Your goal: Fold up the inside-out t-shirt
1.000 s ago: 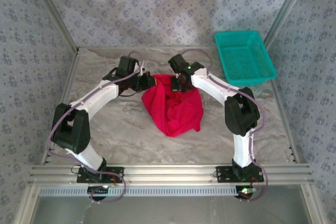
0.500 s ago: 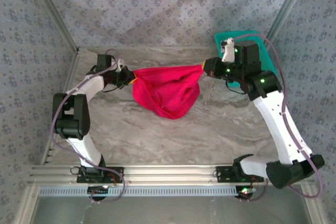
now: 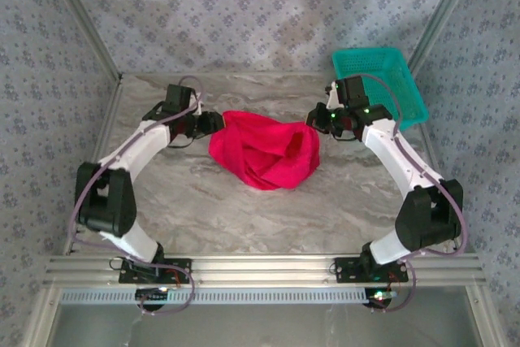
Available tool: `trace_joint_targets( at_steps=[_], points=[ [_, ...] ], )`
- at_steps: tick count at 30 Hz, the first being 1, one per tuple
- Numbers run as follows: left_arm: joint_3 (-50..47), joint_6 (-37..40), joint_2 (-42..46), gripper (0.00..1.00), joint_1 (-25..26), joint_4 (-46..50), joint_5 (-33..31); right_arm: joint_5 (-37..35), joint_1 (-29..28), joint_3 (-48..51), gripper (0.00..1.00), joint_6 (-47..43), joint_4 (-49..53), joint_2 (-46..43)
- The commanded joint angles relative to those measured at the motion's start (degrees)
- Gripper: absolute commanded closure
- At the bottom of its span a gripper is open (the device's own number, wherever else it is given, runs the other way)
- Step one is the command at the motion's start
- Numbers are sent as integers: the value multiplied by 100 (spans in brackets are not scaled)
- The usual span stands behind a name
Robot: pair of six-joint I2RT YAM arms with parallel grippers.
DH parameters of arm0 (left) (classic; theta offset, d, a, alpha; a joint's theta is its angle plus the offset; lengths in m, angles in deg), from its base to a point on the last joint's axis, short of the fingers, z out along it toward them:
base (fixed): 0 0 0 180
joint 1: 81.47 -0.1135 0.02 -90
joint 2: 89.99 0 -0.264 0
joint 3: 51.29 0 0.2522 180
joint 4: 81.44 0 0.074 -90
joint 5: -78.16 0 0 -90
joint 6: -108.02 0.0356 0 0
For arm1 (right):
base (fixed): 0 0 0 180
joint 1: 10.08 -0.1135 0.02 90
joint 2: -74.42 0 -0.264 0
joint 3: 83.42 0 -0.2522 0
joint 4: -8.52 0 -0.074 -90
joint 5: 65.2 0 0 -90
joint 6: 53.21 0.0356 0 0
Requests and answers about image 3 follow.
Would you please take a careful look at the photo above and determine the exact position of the grey slotted cable duct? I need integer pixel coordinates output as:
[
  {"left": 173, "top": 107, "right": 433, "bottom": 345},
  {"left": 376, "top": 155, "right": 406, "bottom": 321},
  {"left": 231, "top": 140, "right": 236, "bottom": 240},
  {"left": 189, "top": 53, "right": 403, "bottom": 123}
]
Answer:
[{"left": 60, "top": 289, "right": 391, "bottom": 306}]

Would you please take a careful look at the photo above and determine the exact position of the aluminium frame post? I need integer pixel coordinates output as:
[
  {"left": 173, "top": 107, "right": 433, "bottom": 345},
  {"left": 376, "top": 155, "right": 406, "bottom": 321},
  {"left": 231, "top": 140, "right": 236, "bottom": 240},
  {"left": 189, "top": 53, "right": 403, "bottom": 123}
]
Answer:
[
  {"left": 407, "top": 0, "right": 484, "bottom": 76},
  {"left": 40, "top": 0, "right": 124, "bottom": 80}
]

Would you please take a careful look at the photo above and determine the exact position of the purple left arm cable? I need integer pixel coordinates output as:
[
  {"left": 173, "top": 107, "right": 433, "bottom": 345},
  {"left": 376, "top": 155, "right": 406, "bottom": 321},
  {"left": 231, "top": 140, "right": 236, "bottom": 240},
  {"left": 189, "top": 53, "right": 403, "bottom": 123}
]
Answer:
[{"left": 67, "top": 75, "right": 204, "bottom": 318}]

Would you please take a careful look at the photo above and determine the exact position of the thin black right gripper wire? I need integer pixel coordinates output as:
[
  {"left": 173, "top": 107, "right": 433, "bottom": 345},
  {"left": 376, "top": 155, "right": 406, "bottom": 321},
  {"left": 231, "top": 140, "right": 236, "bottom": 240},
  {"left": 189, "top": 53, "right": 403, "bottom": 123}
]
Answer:
[{"left": 335, "top": 131, "right": 363, "bottom": 144}]

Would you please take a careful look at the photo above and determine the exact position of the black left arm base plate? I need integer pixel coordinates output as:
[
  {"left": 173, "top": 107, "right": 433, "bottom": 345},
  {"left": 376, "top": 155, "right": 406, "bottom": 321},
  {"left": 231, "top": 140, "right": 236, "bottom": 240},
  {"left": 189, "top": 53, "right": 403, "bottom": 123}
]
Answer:
[{"left": 118, "top": 257, "right": 193, "bottom": 285}]

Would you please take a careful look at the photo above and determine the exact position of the aluminium frame cross rail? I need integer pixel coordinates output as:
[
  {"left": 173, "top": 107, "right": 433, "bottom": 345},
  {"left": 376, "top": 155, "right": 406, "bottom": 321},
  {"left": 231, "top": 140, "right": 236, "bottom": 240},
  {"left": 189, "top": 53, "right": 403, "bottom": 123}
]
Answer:
[{"left": 42, "top": 253, "right": 487, "bottom": 287}]

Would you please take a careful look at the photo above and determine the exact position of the red t-shirt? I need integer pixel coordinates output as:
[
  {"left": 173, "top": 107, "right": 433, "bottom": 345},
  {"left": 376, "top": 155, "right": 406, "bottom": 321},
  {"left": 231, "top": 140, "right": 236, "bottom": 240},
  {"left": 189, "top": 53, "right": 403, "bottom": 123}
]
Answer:
[{"left": 208, "top": 110, "right": 322, "bottom": 192}]

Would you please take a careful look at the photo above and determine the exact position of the thin black left gripper wire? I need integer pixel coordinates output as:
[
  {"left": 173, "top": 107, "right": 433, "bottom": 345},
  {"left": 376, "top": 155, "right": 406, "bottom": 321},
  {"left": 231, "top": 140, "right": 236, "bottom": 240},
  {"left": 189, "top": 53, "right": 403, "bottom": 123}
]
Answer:
[{"left": 167, "top": 133, "right": 198, "bottom": 150}]

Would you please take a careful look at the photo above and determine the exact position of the thin black gripper wire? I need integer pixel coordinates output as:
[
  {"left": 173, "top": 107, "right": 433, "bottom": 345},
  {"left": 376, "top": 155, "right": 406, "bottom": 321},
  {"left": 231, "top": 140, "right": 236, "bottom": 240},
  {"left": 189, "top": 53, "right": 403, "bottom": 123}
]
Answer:
[
  {"left": 167, "top": 133, "right": 198, "bottom": 150},
  {"left": 335, "top": 131, "right": 363, "bottom": 144}
]

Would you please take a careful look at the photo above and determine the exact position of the black controller board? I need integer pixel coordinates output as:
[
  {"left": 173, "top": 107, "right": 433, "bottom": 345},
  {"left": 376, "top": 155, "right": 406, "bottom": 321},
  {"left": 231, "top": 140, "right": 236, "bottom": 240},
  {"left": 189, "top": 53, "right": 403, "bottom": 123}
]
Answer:
[
  {"left": 136, "top": 286, "right": 171, "bottom": 310},
  {"left": 364, "top": 288, "right": 398, "bottom": 310}
]

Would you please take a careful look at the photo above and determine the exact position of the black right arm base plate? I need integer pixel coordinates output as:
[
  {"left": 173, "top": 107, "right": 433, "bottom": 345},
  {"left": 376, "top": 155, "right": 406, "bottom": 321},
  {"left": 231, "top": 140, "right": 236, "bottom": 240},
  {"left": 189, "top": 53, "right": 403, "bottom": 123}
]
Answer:
[{"left": 335, "top": 256, "right": 410, "bottom": 284}]

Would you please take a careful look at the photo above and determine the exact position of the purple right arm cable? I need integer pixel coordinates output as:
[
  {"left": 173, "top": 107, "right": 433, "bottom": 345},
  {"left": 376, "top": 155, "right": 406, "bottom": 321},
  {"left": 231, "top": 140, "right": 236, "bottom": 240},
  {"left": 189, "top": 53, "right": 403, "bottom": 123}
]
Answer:
[{"left": 357, "top": 73, "right": 469, "bottom": 314}]

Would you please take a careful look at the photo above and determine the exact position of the aluminium frame leg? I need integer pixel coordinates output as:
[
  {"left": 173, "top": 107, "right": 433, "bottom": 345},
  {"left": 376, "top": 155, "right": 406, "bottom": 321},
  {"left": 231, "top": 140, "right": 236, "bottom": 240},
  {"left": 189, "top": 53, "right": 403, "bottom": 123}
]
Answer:
[
  {"left": 466, "top": 284, "right": 503, "bottom": 347},
  {"left": 22, "top": 285, "right": 62, "bottom": 347}
]

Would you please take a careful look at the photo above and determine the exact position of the teal plastic basket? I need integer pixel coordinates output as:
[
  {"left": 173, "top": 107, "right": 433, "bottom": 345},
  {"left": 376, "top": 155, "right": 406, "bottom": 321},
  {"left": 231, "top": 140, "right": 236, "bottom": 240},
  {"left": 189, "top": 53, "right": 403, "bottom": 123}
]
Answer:
[{"left": 331, "top": 46, "right": 430, "bottom": 133}]

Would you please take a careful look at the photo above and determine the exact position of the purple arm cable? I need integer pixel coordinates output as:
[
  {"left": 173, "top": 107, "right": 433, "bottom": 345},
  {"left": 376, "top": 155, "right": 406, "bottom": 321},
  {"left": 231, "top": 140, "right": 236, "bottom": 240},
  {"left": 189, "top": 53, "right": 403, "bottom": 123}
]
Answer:
[
  {"left": 357, "top": 73, "right": 469, "bottom": 314},
  {"left": 67, "top": 75, "right": 204, "bottom": 318}
]

